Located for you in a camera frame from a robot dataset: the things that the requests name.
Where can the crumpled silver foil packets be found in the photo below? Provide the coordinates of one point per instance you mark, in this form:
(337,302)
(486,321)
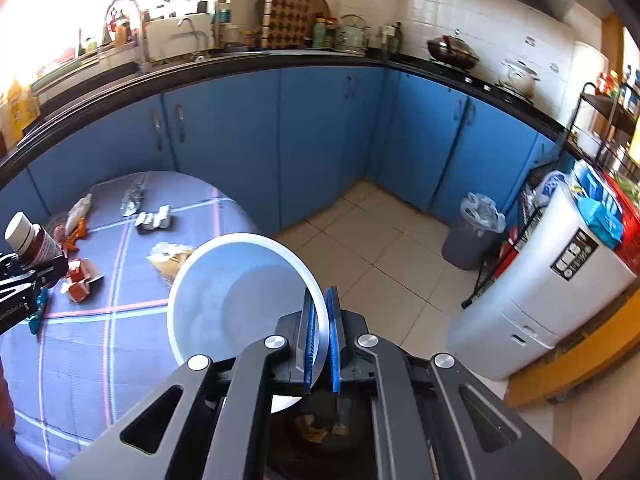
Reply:
(155,218)

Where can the white plastic bin liner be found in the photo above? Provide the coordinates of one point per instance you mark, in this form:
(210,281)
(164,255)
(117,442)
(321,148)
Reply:
(482,212)

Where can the dark glass bottle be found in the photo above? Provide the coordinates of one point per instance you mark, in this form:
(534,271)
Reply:
(398,37)

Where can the yellow carton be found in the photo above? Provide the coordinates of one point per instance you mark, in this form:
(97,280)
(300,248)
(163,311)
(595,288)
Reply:
(20,110)

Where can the green jar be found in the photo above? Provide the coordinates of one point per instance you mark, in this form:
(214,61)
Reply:
(320,35)

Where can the white crumpled wrapper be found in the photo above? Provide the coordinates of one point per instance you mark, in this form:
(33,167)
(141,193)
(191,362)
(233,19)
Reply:
(80,210)

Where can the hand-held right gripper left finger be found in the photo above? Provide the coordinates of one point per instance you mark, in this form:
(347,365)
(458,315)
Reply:
(310,340)

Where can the black trash bin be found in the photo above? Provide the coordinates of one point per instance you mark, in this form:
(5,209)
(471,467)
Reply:
(284,442)

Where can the orange wrapper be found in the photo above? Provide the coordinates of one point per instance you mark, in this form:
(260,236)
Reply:
(75,239)

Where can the checkered wooden cutting board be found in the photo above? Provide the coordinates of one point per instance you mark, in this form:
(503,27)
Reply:
(285,10)

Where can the red and white box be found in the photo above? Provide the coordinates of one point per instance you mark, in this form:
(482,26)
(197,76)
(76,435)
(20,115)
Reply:
(505,257)

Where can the blue wipes packet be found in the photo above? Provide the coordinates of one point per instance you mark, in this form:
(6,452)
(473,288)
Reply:
(600,217)
(590,180)

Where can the white cooking pot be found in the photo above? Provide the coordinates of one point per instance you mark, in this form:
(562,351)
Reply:
(520,77)

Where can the blue kitchen cabinets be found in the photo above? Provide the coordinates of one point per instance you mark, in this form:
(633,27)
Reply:
(320,135)

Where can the brown bottle with white cap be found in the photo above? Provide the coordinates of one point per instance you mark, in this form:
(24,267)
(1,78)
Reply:
(35,242)

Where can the clear crinkled plastic wrapper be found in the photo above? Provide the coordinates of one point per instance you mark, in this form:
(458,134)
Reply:
(133,198)

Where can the person's left forearm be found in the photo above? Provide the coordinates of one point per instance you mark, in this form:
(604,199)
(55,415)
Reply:
(4,395)

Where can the teal foil wrapper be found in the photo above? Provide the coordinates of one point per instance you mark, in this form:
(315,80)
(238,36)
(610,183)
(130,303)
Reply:
(37,321)

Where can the tall chrome faucet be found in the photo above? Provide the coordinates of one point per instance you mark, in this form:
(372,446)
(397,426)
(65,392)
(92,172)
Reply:
(137,25)

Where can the white round plate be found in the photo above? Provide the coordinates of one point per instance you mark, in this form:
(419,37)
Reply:
(225,285)

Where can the white plastic bag blue print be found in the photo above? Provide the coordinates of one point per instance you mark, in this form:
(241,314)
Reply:
(552,187)

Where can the pale green kettle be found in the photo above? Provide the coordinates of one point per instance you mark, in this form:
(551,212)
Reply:
(351,35)

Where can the brown clear crumpled wrapper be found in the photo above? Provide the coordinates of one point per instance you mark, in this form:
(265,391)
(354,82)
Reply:
(167,259)

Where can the red and white carton piece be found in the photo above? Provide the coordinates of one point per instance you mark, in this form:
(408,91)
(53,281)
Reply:
(82,271)
(77,292)

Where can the red plastic basket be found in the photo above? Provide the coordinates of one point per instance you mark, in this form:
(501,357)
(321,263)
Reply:
(627,230)

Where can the black gas stove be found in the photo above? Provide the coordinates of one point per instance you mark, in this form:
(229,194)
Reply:
(487,87)

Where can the white sink tub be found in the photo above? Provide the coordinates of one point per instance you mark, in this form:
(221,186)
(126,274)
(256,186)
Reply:
(170,37)

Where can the small chrome faucet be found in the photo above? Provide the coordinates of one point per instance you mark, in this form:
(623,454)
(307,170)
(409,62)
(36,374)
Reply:
(192,27)

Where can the black metal rack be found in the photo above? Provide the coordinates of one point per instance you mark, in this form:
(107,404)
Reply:
(590,110)

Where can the black wok with lid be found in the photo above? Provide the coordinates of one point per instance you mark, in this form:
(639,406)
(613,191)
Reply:
(452,50)

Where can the grey trash can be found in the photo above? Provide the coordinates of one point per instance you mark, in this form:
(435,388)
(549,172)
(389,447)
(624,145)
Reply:
(467,247)

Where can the pile of mixed wrappers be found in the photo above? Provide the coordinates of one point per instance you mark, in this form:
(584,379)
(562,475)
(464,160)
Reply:
(320,422)

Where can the white washing machine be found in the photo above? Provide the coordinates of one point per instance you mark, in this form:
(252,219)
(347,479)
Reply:
(520,290)

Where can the round wooden board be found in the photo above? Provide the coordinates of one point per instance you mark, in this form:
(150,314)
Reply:
(320,7)

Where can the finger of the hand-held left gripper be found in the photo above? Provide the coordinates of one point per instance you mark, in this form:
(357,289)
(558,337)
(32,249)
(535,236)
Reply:
(15,310)
(47,271)

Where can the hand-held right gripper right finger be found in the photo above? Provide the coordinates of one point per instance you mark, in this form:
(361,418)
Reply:
(334,340)

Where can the small white bowl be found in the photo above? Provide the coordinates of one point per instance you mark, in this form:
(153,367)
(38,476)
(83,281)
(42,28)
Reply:
(587,144)

